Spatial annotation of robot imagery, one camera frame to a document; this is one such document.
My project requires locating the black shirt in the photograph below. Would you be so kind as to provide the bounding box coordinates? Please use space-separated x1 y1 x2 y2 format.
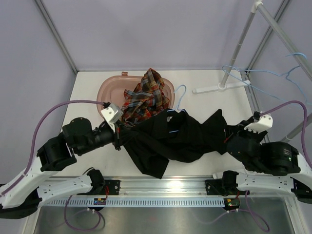
120 108 269 180

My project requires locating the red plaid shirt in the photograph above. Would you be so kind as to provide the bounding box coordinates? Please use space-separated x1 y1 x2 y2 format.
120 68 170 127

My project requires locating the light blue wire hanger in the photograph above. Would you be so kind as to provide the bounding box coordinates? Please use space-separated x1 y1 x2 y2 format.
221 64 312 107

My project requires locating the blue hanger holding black shirt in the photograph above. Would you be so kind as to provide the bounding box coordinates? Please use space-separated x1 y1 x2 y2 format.
166 84 187 134

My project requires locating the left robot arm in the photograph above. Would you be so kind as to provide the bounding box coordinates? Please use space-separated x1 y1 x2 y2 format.
0 117 122 219

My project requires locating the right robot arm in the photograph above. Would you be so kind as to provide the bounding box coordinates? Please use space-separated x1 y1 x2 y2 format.
220 126 312 204

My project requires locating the pink plastic basin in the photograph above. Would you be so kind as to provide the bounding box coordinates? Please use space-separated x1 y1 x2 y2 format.
97 71 175 109

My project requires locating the white clothes rack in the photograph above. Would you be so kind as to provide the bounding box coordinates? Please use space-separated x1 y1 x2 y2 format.
193 0 312 144

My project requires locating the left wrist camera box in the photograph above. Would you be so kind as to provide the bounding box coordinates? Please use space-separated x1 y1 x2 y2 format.
100 103 123 133

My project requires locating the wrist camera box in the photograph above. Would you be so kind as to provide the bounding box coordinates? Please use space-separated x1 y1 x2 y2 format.
244 112 273 134
100 103 123 133

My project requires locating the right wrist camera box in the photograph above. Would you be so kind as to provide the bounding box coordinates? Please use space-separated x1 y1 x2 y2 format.
244 112 273 134

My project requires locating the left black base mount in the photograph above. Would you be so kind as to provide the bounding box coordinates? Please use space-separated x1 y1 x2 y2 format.
80 179 120 195

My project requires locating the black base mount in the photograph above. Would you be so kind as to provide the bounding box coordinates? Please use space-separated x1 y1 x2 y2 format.
205 179 246 196
80 179 120 195

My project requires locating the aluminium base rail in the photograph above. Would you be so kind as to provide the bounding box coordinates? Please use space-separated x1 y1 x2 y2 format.
48 175 297 198

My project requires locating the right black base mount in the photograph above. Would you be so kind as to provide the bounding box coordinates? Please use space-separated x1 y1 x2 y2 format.
205 179 246 196

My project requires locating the white slotted cable duct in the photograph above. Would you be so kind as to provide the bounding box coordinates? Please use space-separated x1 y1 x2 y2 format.
47 197 225 207

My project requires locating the left aluminium frame post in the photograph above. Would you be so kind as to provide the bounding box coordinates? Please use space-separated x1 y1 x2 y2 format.
34 0 78 75

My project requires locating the aluminium frame post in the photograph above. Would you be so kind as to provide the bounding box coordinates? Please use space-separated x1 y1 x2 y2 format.
34 0 78 75
246 0 292 70

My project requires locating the right aluminium frame post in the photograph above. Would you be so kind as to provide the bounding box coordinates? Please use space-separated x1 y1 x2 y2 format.
246 0 292 70

